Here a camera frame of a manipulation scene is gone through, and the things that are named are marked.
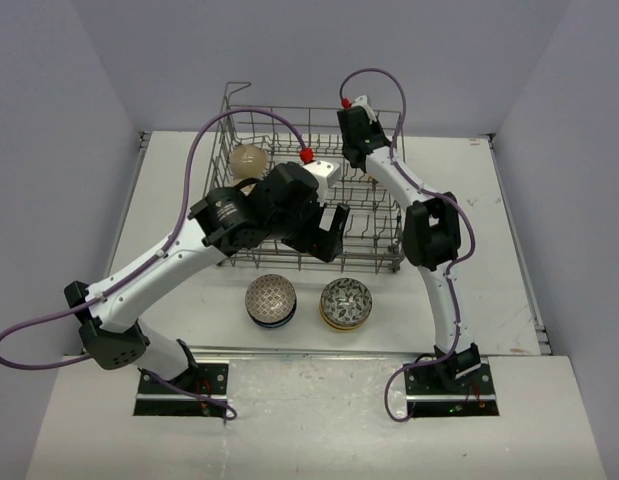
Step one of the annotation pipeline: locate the yellow teal flower bowl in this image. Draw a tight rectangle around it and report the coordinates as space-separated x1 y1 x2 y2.
323 319 365 332

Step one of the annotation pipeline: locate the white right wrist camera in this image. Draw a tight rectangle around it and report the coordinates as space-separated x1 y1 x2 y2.
341 95 378 123

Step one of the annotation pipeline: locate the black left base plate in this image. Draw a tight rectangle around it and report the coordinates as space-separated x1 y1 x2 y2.
133 361 234 420

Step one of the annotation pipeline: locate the blue white floral bowl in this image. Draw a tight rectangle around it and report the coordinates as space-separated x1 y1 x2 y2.
249 313 294 329

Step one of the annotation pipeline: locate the pink patterned bowl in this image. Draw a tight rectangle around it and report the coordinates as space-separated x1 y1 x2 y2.
319 278 373 325

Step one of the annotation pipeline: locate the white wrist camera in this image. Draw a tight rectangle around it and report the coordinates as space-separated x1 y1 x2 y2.
299 147 342 191
341 95 378 123

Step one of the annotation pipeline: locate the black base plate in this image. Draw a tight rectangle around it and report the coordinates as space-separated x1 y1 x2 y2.
403 360 500 419
133 361 234 420

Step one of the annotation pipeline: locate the beige bowl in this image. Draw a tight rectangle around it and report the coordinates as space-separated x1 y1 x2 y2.
229 144 268 181

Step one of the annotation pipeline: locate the grey wire dish rack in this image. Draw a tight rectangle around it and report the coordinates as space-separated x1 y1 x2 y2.
204 82 408 275

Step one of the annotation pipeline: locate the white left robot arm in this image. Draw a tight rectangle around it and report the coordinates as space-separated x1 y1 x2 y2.
64 161 349 393

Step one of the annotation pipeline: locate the brown lattice pattern bowl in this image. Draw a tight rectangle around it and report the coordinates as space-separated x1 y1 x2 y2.
245 274 297 322

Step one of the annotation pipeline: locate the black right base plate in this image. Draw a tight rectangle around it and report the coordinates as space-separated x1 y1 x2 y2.
403 360 500 419

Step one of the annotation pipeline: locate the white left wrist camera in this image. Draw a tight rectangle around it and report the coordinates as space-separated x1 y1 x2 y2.
299 147 342 191

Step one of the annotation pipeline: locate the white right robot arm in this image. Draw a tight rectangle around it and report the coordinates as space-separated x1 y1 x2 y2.
337 106 480 393

